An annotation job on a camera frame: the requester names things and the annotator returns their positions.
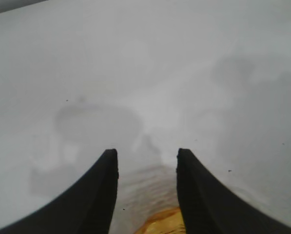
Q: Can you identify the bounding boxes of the yellow woven basket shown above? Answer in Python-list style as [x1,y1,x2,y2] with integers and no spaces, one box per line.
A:
[134,206,186,234]

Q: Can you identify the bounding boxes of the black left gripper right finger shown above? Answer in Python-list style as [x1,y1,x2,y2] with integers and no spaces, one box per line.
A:
[175,147,291,234]

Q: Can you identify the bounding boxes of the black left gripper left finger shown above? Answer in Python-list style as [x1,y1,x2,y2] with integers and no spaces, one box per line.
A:
[0,148,118,234]

